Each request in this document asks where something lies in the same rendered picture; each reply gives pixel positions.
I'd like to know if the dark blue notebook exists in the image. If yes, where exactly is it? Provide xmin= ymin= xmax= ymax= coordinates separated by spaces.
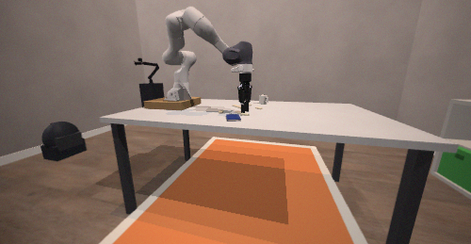
xmin=226 ymin=114 xmax=241 ymax=122

